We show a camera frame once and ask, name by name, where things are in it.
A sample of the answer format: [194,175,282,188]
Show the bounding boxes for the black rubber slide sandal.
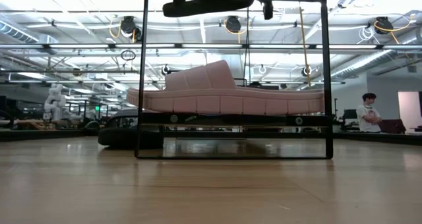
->
[98,108,165,150]
[162,0,255,18]

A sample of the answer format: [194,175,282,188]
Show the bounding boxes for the pink rubber slide sandal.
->
[127,59,326,116]

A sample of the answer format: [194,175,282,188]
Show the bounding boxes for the long ceiling light strip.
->
[0,43,422,51]

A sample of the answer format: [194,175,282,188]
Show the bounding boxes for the person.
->
[355,92,382,133]

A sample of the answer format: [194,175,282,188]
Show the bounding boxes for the white humanoid robot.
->
[43,82,67,123]

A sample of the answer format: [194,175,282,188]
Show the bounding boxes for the dark maroon chair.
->
[377,119,407,134]

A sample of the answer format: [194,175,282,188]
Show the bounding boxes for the black ceiling cable reel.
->
[119,15,143,42]
[224,15,243,34]
[373,16,394,36]

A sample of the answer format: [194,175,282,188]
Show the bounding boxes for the yellow cable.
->
[297,6,313,88]

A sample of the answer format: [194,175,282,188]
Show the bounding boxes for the silver air duct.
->
[329,29,422,80]

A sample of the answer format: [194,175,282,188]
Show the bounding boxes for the black frame wooden shoe shelf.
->
[134,0,334,160]

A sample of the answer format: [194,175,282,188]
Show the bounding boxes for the black aluminium table frame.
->
[0,128,422,146]

